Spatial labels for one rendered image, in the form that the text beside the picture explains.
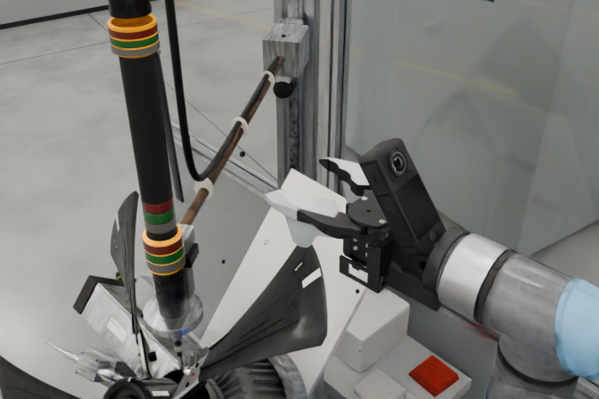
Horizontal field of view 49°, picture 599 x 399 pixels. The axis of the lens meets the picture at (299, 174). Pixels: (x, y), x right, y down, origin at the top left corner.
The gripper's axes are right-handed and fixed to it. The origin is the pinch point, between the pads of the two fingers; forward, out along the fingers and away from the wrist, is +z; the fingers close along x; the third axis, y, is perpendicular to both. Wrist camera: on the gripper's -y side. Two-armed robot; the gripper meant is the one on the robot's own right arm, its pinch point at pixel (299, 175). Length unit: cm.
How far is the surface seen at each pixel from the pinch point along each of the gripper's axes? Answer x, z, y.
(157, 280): -15.7, 7.5, 9.4
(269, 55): 35, 39, 8
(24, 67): 159, 426, 164
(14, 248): 44, 228, 162
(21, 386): -23, 44, 50
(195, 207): -5.8, 12.1, 7.0
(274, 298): 2.6, 7.7, 25.8
